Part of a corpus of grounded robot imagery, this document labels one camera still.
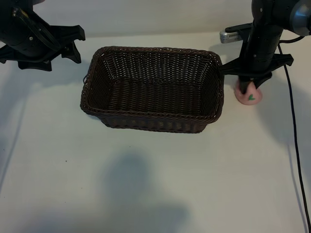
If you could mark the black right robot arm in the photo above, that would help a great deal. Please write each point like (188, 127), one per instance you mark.
(272, 9)

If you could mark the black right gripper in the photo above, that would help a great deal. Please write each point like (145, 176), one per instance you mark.
(262, 53)

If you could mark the dark brown wicker basket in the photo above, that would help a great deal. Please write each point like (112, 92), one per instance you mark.
(150, 97)

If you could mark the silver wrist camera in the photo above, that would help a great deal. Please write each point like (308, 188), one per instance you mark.
(229, 37)

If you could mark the pink peach with green leaf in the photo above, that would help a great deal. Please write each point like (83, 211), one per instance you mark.
(252, 98)

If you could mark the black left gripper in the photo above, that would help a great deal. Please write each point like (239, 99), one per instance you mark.
(19, 34)

